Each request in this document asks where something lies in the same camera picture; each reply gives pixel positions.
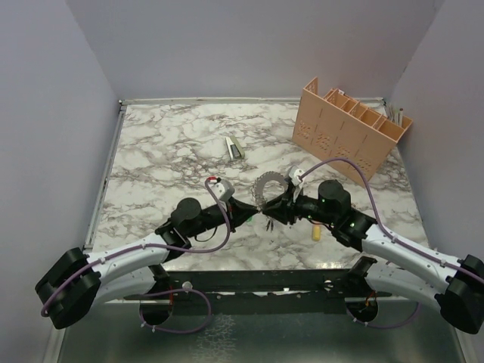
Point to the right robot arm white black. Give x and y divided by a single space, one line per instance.
452 286

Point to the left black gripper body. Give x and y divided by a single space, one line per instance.
212 217

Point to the beige stapler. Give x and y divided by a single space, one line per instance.
236 152

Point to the yellow pink marker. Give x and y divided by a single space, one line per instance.
316 232

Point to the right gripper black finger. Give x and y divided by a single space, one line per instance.
283 202
283 217

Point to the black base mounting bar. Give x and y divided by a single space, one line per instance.
271 291

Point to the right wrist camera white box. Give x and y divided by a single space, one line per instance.
295 181

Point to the peach compartment organizer box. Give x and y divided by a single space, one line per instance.
337 126

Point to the pens behind organizer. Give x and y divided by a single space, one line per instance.
395 114

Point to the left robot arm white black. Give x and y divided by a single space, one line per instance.
78 280

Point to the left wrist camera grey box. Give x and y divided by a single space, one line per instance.
223 190

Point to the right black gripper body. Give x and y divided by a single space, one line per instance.
308 207

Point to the aluminium table frame rail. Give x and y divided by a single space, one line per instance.
99 201

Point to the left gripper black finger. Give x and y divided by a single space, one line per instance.
240 219
238 206

